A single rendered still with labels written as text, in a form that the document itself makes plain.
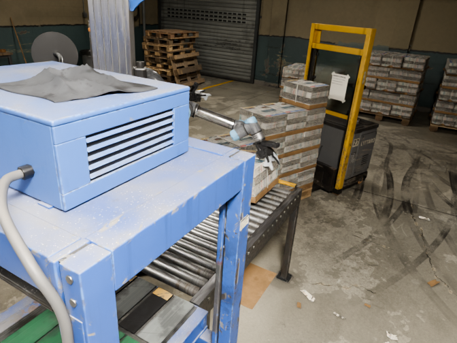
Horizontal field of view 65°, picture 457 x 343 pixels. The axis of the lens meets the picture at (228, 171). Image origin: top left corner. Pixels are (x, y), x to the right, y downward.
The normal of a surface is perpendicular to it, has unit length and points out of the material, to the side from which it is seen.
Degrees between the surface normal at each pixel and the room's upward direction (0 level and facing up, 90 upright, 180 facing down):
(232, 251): 90
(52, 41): 90
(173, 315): 0
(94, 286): 90
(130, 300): 0
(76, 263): 0
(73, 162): 90
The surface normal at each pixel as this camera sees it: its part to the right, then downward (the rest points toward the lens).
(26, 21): 0.87, 0.26
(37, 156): -0.49, 0.33
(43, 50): 0.43, 0.40
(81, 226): 0.06, -0.91
